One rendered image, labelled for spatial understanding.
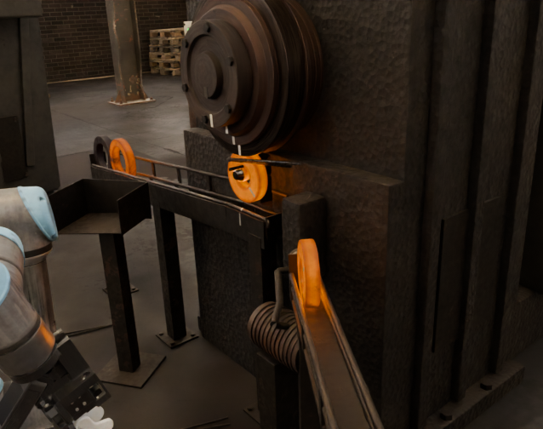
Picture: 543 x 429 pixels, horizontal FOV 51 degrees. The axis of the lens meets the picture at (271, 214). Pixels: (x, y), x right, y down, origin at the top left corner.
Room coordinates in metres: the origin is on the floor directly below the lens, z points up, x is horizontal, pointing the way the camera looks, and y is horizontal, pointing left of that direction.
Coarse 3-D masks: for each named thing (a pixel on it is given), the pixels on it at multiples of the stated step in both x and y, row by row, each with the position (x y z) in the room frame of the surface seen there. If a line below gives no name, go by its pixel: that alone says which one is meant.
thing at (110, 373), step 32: (64, 192) 1.86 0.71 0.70; (96, 192) 1.96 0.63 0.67; (128, 192) 1.92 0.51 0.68; (64, 224) 1.84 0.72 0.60; (96, 224) 1.83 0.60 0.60; (128, 224) 1.75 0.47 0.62; (128, 288) 1.84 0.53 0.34; (128, 320) 1.81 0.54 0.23; (128, 352) 1.80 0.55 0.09; (128, 384) 1.73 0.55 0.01
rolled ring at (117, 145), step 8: (112, 144) 2.35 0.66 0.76; (120, 144) 2.29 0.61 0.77; (128, 144) 2.30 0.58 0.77; (112, 152) 2.36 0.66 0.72; (128, 152) 2.26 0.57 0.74; (112, 160) 2.37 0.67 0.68; (128, 160) 2.25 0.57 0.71; (112, 168) 2.38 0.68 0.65; (120, 168) 2.37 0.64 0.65; (128, 168) 2.25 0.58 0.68
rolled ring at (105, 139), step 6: (96, 138) 2.49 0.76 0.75; (102, 138) 2.45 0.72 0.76; (108, 138) 2.46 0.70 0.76; (96, 144) 2.50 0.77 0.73; (102, 144) 2.45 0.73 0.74; (108, 144) 2.42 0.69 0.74; (96, 150) 2.52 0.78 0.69; (102, 150) 2.53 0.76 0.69; (108, 150) 2.41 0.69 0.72; (96, 156) 2.52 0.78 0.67; (102, 156) 2.53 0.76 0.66; (108, 156) 2.41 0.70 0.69; (96, 162) 2.53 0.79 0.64; (102, 162) 2.52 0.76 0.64; (108, 162) 2.42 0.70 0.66; (108, 168) 2.42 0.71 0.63
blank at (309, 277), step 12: (300, 240) 1.18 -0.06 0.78; (312, 240) 1.18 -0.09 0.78; (300, 252) 1.17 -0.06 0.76; (312, 252) 1.13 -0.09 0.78; (300, 264) 1.20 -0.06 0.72; (312, 264) 1.11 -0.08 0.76; (300, 276) 1.20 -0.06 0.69; (312, 276) 1.10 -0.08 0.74; (300, 288) 1.18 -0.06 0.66; (312, 288) 1.09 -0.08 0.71; (312, 300) 1.10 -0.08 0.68
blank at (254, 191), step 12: (240, 156) 1.61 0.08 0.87; (252, 156) 1.58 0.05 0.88; (228, 168) 1.66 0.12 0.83; (252, 168) 1.57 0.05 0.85; (264, 168) 1.57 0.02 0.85; (252, 180) 1.57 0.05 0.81; (264, 180) 1.56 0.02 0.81; (240, 192) 1.62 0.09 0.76; (252, 192) 1.57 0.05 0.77; (264, 192) 1.57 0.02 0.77
